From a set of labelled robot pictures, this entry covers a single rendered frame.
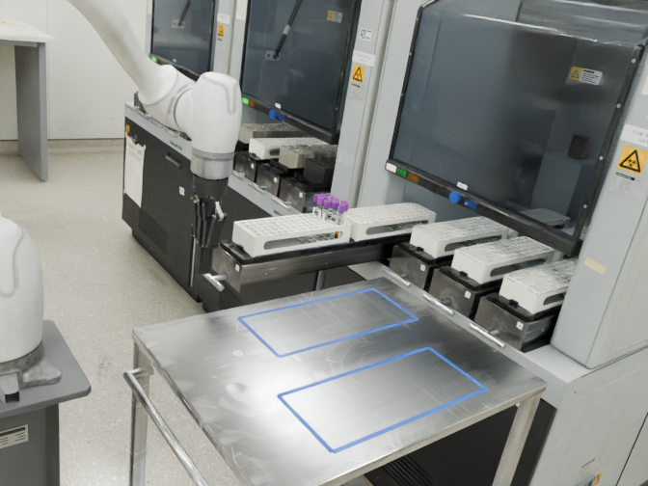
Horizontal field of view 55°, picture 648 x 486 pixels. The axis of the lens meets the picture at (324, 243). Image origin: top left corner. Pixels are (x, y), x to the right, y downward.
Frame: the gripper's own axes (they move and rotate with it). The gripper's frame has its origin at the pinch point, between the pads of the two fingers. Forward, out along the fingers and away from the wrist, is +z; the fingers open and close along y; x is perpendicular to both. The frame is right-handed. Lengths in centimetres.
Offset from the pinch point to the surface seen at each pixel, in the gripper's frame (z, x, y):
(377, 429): -2, 4, -65
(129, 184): 47, -52, 180
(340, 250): -0.3, -35.2, -6.5
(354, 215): -6.3, -44.0, 0.4
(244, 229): -6.3, -9.7, -0.4
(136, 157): 30, -52, 172
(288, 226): -6.3, -21.7, -1.2
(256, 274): 2.3, -10.1, -6.9
